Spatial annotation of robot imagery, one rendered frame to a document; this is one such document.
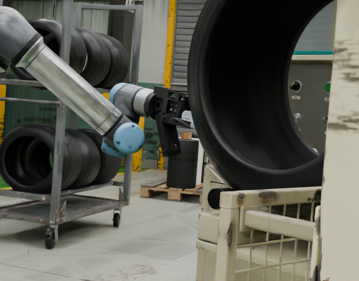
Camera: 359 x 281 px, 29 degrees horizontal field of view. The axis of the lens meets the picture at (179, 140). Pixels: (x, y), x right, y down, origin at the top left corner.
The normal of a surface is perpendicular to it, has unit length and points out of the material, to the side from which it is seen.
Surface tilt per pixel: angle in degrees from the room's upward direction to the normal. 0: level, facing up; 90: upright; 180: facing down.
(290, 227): 90
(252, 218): 90
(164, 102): 90
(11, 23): 59
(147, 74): 90
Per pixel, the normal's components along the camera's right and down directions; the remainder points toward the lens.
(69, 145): 0.80, -0.47
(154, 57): -0.39, 0.02
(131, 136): 0.23, 0.07
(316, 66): -0.71, -0.02
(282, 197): 0.70, 0.09
